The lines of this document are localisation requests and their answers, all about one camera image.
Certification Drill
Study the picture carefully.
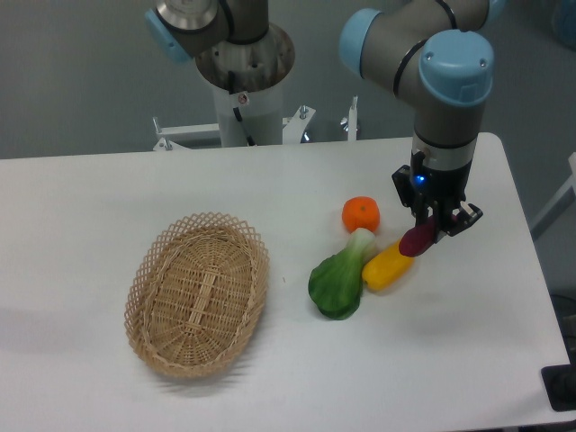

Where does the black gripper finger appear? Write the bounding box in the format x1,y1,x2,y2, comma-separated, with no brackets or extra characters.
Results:
443,202,483,237
416,201,440,243

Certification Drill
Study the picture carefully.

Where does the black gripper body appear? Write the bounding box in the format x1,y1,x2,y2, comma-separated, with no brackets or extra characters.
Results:
391,162,472,221

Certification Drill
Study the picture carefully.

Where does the purple sweet potato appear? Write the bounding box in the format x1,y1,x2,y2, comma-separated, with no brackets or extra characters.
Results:
399,217,436,257

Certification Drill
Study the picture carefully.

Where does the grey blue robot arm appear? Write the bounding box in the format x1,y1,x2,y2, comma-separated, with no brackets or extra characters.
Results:
145,1,503,256

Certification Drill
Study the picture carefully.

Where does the orange tangerine toy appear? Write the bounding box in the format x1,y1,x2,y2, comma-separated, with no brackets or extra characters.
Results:
341,196,381,233

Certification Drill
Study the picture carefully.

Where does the yellow squash toy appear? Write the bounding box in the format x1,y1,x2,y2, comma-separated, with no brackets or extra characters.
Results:
361,240,415,291

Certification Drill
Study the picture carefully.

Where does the green bok choy toy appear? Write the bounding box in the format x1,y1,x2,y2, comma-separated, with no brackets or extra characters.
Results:
308,228,377,320

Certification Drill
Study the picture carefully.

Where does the black device at table edge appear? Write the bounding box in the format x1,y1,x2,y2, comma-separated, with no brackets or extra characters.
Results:
541,364,575,412

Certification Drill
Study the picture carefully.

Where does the oval wicker basket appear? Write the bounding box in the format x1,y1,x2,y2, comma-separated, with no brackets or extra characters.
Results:
124,212,269,379

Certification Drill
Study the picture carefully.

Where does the white frame at right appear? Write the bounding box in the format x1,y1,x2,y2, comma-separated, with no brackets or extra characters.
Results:
529,153,575,241

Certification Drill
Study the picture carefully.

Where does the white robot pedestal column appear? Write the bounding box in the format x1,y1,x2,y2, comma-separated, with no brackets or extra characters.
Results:
195,23,295,124

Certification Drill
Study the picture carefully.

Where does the black cable on pedestal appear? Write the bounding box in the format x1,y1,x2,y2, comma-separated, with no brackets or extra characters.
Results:
228,70,257,148

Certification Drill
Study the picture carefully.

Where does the white metal base frame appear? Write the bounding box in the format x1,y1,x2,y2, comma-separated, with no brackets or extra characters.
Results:
151,95,361,151

